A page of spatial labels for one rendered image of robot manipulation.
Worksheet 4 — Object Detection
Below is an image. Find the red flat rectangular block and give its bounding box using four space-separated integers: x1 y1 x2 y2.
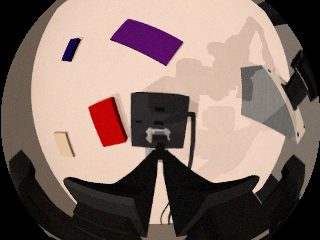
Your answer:
88 97 128 148

